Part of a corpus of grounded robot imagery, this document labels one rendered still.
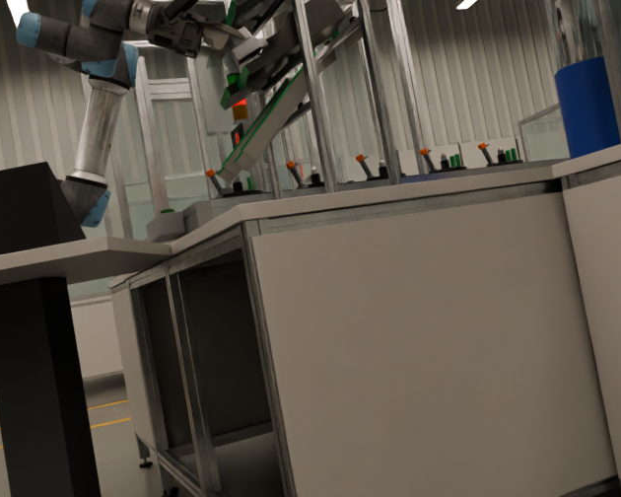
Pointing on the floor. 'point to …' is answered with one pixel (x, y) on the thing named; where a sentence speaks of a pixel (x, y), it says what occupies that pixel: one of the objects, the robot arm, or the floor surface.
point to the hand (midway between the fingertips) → (240, 36)
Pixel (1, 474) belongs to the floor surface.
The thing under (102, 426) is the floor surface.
